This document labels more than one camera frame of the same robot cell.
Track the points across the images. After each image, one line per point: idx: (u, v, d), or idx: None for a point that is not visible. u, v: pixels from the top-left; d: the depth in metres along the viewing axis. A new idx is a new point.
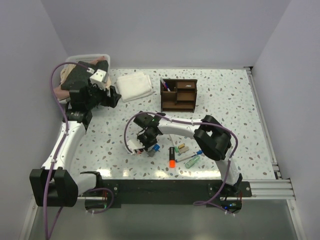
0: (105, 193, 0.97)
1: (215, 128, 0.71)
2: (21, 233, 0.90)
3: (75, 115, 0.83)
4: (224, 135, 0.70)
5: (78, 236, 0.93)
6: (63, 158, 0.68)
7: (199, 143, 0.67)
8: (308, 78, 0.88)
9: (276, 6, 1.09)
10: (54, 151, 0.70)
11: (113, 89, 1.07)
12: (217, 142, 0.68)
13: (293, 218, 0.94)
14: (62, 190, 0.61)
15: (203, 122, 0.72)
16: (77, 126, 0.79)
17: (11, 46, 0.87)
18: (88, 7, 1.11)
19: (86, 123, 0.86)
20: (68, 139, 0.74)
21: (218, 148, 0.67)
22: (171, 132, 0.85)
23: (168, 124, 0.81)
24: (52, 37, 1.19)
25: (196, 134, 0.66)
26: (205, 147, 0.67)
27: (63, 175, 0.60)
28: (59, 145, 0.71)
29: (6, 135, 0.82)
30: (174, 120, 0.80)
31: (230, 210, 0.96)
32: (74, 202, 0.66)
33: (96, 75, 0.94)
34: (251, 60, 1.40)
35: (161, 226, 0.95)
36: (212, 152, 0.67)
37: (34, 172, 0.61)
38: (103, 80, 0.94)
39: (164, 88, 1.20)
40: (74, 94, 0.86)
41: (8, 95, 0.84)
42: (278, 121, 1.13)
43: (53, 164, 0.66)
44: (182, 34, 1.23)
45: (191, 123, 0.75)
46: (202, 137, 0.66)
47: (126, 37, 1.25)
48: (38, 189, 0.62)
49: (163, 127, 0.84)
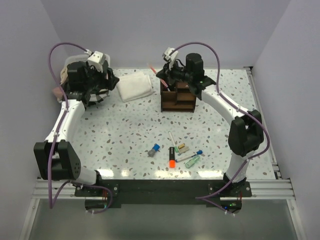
0: (105, 193, 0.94)
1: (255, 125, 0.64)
2: (21, 233, 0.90)
3: (73, 94, 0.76)
4: (258, 137, 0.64)
5: (77, 237, 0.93)
6: (65, 133, 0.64)
7: (233, 130, 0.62)
8: (308, 77, 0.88)
9: (275, 7, 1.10)
10: (56, 125, 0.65)
11: (110, 70, 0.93)
12: (249, 139, 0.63)
13: (293, 218, 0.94)
14: (66, 162, 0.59)
15: (247, 113, 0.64)
16: (77, 104, 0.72)
17: (11, 45, 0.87)
18: (88, 8, 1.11)
19: (85, 103, 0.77)
20: (69, 116, 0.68)
21: (245, 144, 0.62)
22: (211, 104, 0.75)
23: (214, 96, 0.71)
24: (51, 37, 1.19)
25: (235, 121, 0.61)
26: (235, 136, 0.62)
27: (67, 146, 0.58)
28: (60, 120, 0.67)
29: (6, 135, 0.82)
30: (222, 95, 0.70)
31: (230, 210, 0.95)
32: (76, 176, 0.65)
33: (93, 56, 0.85)
34: (251, 60, 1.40)
35: (161, 226, 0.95)
36: (237, 144, 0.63)
37: (38, 145, 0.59)
38: (100, 62, 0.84)
39: (163, 88, 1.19)
40: (72, 74, 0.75)
41: (8, 95, 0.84)
42: (278, 121, 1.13)
43: (55, 136, 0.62)
44: (182, 35, 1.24)
45: (236, 108, 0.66)
46: (240, 127, 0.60)
47: (126, 37, 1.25)
48: (42, 163, 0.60)
49: (205, 94, 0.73)
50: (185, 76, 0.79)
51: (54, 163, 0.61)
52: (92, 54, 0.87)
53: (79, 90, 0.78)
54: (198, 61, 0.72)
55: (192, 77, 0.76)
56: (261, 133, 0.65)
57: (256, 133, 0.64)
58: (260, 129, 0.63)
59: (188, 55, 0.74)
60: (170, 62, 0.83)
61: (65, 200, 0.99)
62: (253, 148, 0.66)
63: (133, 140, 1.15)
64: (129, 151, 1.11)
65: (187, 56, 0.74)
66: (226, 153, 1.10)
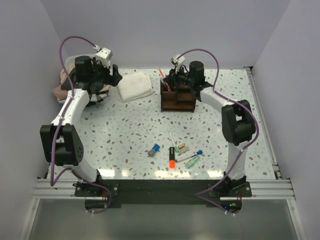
0: (105, 193, 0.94)
1: (246, 114, 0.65)
2: (21, 234, 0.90)
3: (79, 85, 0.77)
4: (249, 125, 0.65)
5: (78, 237, 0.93)
6: (70, 118, 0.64)
7: (223, 116, 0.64)
8: (308, 78, 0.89)
9: (276, 6, 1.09)
10: (61, 111, 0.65)
11: (116, 66, 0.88)
12: (240, 127, 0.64)
13: (294, 218, 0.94)
14: (71, 144, 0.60)
15: (237, 102, 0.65)
16: (82, 92, 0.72)
17: (10, 45, 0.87)
18: (88, 8, 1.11)
19: (90, 93, 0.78)
20: (74, 103, 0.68)
21: (236, 131, 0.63)
22: (207, 102, 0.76)
23: (209, 93, 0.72)
24: (51, 37, 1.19)
25: (224, 108, 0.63)
26: (226, 123, 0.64)
27: (71, 129, 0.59)
28: (66, 106, 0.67)
29: (6, 135, 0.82)
30: (216, 92, 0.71)
31: (230, 211, 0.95)
32: (78, 161, 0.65)
33: (100, 52, 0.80)
34: (251, 60, 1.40)
35: (161, 226, 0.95)
36: (229, 132, 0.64)
37: (43, 127, 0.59)
38: (107, 58, 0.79)
39: (164, 88, 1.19)
40: (79, 65, 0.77)
41: (8, 96, 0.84)
42: (278, 121, 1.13)
43: (61, 120, 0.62)
44: (182, 34, 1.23)
45: (227, 99, 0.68)
46: (228, 113, 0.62)
47: (126, 37, 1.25)
48: (47, 145, 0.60)
49: (203, 95, 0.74)
50: (188, 81, 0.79)
51: (58, 146, 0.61)
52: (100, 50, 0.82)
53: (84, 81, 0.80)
54: (200, 68, 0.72)
55: (194, 82, 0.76)
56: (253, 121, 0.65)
57: (247, 121, 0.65)
58: (250, 116, 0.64)
59: (192, 62, 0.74)
60: (177, 65, 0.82)
61: (66, 200, 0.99)
62: (247, 137, 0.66)
63: (133, 140, 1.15)
64: (129, 151, 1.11)
65: (191, 64, 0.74)
66: (225, 153, 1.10)
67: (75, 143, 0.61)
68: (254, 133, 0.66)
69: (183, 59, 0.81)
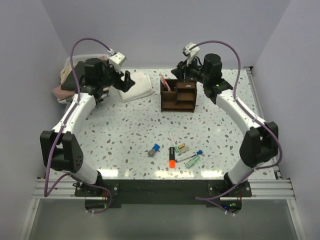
0: (105, 193, 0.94)
1: (270, 139, 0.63)
2: (21, 234, 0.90)
3: (87, 88, 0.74)
4: (271, 150, 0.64)
5: (78, 237, 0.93)
6: (72, 125, 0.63)
7: (247, 139, 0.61)
8: (308, 77, 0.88)
9: (276, 6, 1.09)
10: (64, 116, 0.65)
11: (128, 73, 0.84)
12: (262, 151, 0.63)
13: (294, 218, 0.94)
14: (69, 153, 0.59)
15: (264, 125, 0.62)
16: (88, 98, 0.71)
17: (10, 45, 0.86)
18: (88, 8, 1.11)
19: (97, 98, 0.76)
20: (78, 109, 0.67)
21: (258, 157, 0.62)
22: (224, 108, 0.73)
23: (229, 101, 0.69)
24: (51, 37, 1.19)
25: (249, 132, 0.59)
26: (248, 147, 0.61)
27: (71, 139, 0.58)
28: (69, 112, 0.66)
29: (6, 135, 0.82)
30: (238, 102, 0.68)
31: (230, 210, 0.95)
32: (77, 170, 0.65)
33: (114, 57, 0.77)
34: (251, 60, 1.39)
35: (161, 226, 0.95)
36: (249, 156, 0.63)
37: (44, 133, 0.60)
38: (120, 64, 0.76)
39: (164, 88, 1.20)
40: (89, 68, 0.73)
41: (8, 96, 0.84)
42: (278, 121, 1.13)
43: (62, 127, 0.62)
44: (181, 34, 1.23)
45: (252, 118, 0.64)
46: (254, 139, 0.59)
47: (126, 37, 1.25)
48: (46, 151, 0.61)
49: (221, 100, 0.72)
50: (200, 76, 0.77)
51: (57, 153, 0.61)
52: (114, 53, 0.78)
53: (92, 84, 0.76)
54: (217, 63, 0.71)
55: (208, 78, 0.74)
56: (276, 146, 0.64)
57: (270, 145, 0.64)
58: (275, 142, 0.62)
59: (208, 55, 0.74)
60: (189, 57, 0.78)
61: (66, 200, 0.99)
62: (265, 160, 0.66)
63: (133, 140, 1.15)
64: (129, 151, 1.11)
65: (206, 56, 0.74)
66: (225, 153, 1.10)
67: (74, 152, 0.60)
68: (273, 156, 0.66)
69: (197, 50, 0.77)
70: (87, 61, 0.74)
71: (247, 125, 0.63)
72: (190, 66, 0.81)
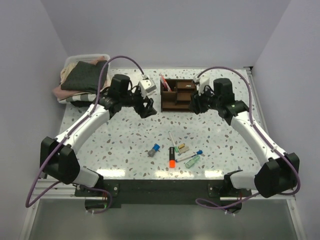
0: (105, 193, 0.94)
1: (289, 171, 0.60)
2: (21, 234, 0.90)
3: (106, 100, 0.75)
4: (290, 182, 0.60)
5: (78, 236, 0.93)
6: (75, 137, 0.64)
7: (264, 171, 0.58)
8: (308, 77, 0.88)
9: (276, 6, 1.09)
10: (72, 127, 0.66)
11: (151, 101, 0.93)
12: (279, 183, 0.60)
13: (294, 218, 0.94)
14: (63, 166, 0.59)
15: (284, 156, 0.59)
16: (102, 112, 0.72)
17: (10, 45, 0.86)
18: (88, 8, 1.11)
19: (112, 112, 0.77)
20: (88, 122, 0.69)
21: (275, 189, 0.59)
22: (240, 132, 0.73)
23: (245, 126, 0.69)
24: (51, 37, 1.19)
25: (267, 164, 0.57)
26: (265, 178, 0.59)
27: (68, 154, 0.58)
28: (78, 123, 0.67)
29: (6, 135, 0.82)
30: (255, 127, 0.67)
31: (230, 210, 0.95)
32: (69, 182, 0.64)
33: (145, 82, 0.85)
34: (251, 60, 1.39)
35: (161, 226, 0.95)
36: (265, 187, 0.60)
37: (47, 139, 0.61)
38: (147, 90, 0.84)
39: (164, 88, 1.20)
40: (115, 82, 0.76)
41: (7, 96, 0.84)
42: (278, 121, 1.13)
43: (64, 139, 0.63)
44: (182, 34, 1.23)
45: (272, 147, 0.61)
46: (272, 171, 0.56)
47: (126, 37, 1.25)
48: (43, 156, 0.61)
49: (238, 124, 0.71)
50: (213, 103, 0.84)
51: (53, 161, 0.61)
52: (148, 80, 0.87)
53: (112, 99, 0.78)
54: (227, 84, 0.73)
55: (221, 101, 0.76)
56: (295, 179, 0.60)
57: (289, 177, 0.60)
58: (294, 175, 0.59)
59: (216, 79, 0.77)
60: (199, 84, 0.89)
61: (66, 200, 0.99)
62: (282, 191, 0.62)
63: (133, 140, 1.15)
64: (129, 151, 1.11)
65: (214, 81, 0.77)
66: (225, 153, 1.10)
67: (68, 165, 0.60)
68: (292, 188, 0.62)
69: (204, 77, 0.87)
70: (116, 76, 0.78)
71: (266, 154, 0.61)
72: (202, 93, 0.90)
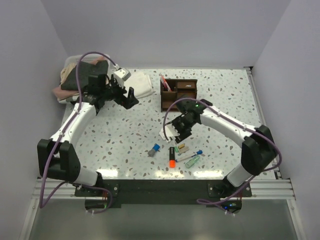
0: (105, 193, 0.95)
1: (266, 143, 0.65)
2: (21, 233, 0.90)
3: (88, 97, 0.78)
4: (271, 152, 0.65)
5: (78, 236, 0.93)
6: (70, 134, 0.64)
7: (245, 150, 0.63)
8: (308, 78, 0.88)
9: (276, 6, 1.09)
10: (64, 125, 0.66)
11: (132, 90, 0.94)
12: (262, 156, 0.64)
13: (294, 218, 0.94)
14: (66, 162, 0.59)
15: (256, 131, 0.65)
16: (88, 108, 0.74)
17: (10, 45, 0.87)
18: (88, 8, 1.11)
19: (97, 108, 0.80)
20: (78, 118, 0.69)
21: (261, 163, 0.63)
22: (212, 126, 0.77)
23: (214, 118, 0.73)
24: (51, 37, 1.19)
25: (245, 142, 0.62)
26: (249, 156, 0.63)
27: (68, 148, 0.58)
28: (69, 121, 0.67)
29: (6, 135, 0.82)
30: (221, 116, 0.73)
31: (230, 210, 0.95)
32: (72, 179, 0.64)
33: (119, 71, 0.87)
34: (251, 60, 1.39)
35: (162, 226, 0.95)
36: (252, 164, 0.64)
37: (42, 141, 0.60)
38: (122, 78, 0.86)
39: (164, 88, 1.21)
40: (92, 78, 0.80)
41: (8, 95, 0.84)
42: (278, 121, 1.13)
43: (60, 136, 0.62)
44: (182, 34, 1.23)
45: (243, 127, 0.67)
46: (251, 148, 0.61)
47: (126, 37, 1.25)
48: (41, 160, 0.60)
49: (206, 118, 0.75)
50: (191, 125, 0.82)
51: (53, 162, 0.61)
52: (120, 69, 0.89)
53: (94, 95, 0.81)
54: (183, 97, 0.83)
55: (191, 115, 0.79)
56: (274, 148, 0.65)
57: (267, 148, 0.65)
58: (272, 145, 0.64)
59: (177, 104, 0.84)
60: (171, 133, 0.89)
61: (66, 200, 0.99)
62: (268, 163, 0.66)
63: (133, 140, 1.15)
64: (129, 151, 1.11)
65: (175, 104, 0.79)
66: (225, 153, 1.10)
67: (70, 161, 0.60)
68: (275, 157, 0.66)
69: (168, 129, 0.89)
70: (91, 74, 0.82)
71: (240, 135, 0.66)
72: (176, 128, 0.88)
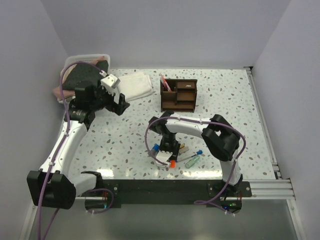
0: (105, 193, 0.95)
1: (225, 129, 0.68)
2: (21, 233, 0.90)
3: (77, 113, 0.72)
4: (232, 136, 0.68)
5: (78, 237, 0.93)
6: (61, 161, 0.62)
7: (207, 142, 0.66)
8: (308, 77, 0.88)
9: (276, 6, 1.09)
10: (53, 152, 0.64)
11: (122, 96, 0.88)
12: (225, 142, 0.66)
13: (294, 218, 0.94)
14: (59, 193, 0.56)
15: (211, 122, 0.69)
16: (78, 127, 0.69)
17: (10, 45, 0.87)
18: (88, 8, 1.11)
19: (87, 123, 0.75)
20: (68, 142, 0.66)
21: (226, 148, 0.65)
22: (179, 131, 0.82)
23: (176, 123, 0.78)
24: (51, 37, 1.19)
25: (204, 133, 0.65)
26: (212, 146, 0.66)
27: (60, 180, 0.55)
28: (58, 146, 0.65)
29: (6, 135, 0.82)
30: (182, 119, 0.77)
31: (230, 210, 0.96)
32: (70, 206, 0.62)
33: (107, 79, 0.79)
34: (251, 60, 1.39)
35: (161, 226, 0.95)
36: (219, 152, 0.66)
37: (32, 173, 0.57)
38: (112, 86, 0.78)
39: (163, 88, 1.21)
40: (79, 92, 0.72)
41: (8, 95, 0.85)
42: (278, 121, 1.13)
43: (50, 167, 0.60)
44: (182, 34, 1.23)
45: (199, 122, 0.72)
46: (210, 137, 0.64)
47: (126, 37, 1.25)
48: (34, 191, 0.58)
49: (171, 125, 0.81)
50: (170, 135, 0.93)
51: (48, 191, 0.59)
52: (107, 75, 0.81)
53: (83, 109, 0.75)
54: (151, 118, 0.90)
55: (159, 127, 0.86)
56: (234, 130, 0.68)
57: (228, 133, 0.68)
58: (230, 129, 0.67)
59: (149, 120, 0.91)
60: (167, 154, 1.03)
61: None
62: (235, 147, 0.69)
63: (133, 140, 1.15)
64: (129, 151, 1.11)
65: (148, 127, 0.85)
66: None
67: (64, 190, 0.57)
68: (239, 139, 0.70)
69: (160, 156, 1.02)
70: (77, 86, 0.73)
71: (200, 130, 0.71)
72: (163, 149, 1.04)
